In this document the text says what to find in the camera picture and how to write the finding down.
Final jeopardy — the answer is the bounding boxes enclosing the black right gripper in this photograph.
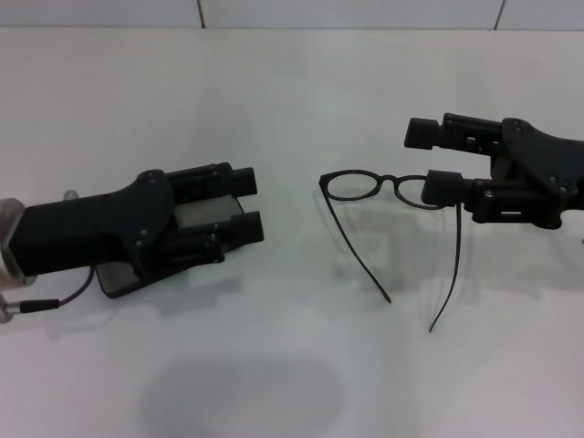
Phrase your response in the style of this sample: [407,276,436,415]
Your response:
[402,111,584,229]

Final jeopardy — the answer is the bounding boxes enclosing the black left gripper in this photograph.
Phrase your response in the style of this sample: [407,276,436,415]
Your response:
[7,168,183,279]

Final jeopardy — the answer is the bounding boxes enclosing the black glasses case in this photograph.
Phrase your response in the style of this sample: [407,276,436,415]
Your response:
[97,194,250,301]

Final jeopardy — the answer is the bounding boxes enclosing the black thin-framed glasses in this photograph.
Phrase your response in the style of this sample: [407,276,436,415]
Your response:
[318,168,465,334]

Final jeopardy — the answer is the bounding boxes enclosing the thin left wrist cable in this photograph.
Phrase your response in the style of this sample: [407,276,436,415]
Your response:
[0,266,100,326]

